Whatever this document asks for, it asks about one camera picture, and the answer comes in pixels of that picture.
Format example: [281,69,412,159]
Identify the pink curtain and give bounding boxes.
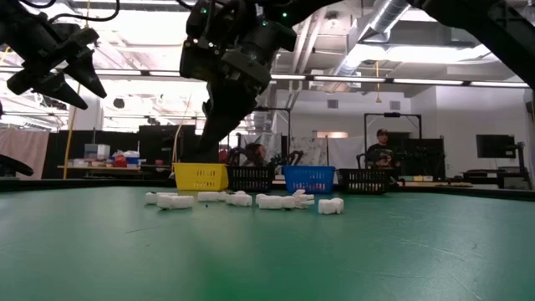
[0,127,50,181]

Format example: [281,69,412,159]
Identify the silver branch duct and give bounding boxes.
[334,0,413,76]

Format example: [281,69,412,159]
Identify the wooden work table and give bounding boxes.
[57,164,143,172]

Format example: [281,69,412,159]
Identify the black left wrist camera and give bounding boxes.
[53,25,100,58]

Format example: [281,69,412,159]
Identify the clear storage box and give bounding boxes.
[83,144,112,161]

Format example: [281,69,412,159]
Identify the ceiling light strip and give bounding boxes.
[0,65,532,89]

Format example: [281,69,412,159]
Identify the black computer monitor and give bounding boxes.
[475,134,517,160]

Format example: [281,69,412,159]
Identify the black metal frame stand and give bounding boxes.
[363,111,423,168]
[250,105,293,166]

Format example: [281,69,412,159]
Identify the white patterned sheet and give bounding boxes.
[288,135,364,168]

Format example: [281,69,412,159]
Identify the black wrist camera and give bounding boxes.
[179,37,222,83]
[53,25,100,58]

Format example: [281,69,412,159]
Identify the black plastic basket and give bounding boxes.
[337,168,392,196]
[226,165,277,193]

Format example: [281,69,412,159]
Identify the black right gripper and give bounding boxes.
[195,41,273,154]

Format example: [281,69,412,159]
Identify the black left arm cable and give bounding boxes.
[18,0,121,24]

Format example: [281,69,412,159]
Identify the white column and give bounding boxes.
[69,94,104,131]

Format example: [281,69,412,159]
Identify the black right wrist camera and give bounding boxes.
[179,37,222,83]

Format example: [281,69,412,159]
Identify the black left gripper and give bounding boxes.
[6,41,108,110]

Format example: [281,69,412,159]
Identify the black partition wall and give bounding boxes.
[41,124,221,180]

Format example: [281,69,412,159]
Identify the silver ventilation duct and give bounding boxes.
[250,94,279,131]

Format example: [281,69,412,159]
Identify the blue plastic basket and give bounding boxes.
[282,165,337,195]

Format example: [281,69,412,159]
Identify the white skeleton hand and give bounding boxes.
[225,190,254,207]
[145,191,180,205]
[292,188,316,210]
[318,197,345,216]
[255,193,297,211]
[156,194,196,211]
[197,191,229,203]

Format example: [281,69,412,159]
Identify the yellow power cable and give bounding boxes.
[62,0,91,181]

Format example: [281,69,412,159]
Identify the yellow plastic basket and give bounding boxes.
[171,162,230,192]

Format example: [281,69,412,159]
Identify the black hoop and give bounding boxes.
[0,153,35,177]

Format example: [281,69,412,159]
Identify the person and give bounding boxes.
[243,143,271,167]
[363,128,397,171]

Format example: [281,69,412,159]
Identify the black desk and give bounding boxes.
[461,166,532,190]

